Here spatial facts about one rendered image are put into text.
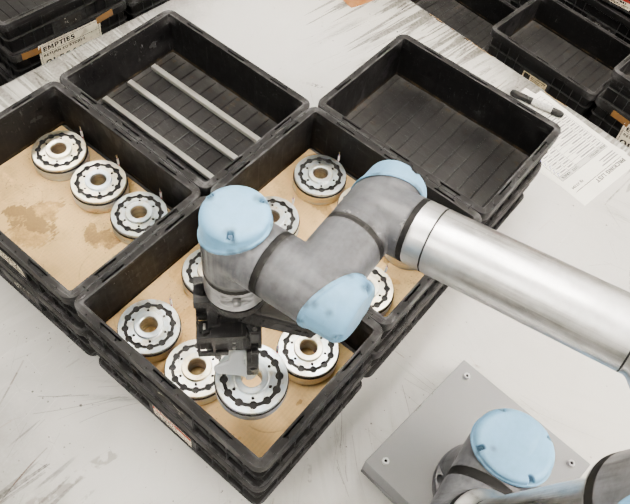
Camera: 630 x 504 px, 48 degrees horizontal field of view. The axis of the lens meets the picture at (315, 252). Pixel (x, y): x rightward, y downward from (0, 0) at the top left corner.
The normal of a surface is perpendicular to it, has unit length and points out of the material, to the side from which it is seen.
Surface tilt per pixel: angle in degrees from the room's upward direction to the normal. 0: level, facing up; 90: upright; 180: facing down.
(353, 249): 21
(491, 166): 0
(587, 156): 0
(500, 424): 8
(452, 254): 45
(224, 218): 1
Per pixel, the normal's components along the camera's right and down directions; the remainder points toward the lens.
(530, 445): 0.12, -0.66
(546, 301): -0.40, 0.04
